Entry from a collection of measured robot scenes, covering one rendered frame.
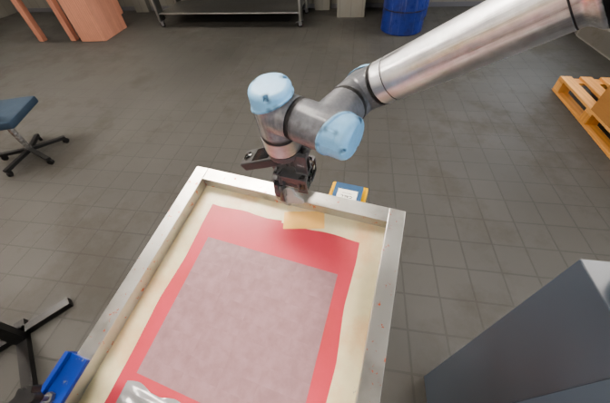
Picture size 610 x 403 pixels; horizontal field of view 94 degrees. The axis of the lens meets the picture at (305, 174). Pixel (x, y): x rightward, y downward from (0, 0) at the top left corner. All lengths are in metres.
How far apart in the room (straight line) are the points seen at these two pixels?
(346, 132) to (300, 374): 0.47
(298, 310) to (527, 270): 1.82
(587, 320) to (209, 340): 0.72
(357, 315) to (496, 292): 1.53
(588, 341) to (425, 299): 1.23
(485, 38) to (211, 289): 0.68
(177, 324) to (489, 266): 1.86
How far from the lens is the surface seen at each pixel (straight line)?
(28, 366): 2.30
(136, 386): 0.77
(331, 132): 0.42
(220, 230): 0.78
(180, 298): 0.76
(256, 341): 0.68
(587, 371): 0.80
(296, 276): 0.69
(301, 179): 0.60
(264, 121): 0.48
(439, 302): 1.96
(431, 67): 0.45
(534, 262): 2.35
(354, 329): 0.66
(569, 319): 0.81
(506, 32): 0.43
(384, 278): 0.65
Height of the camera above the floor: 1.72
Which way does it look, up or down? 46 degrees down
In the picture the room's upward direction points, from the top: 4 degrees counter-clockwise
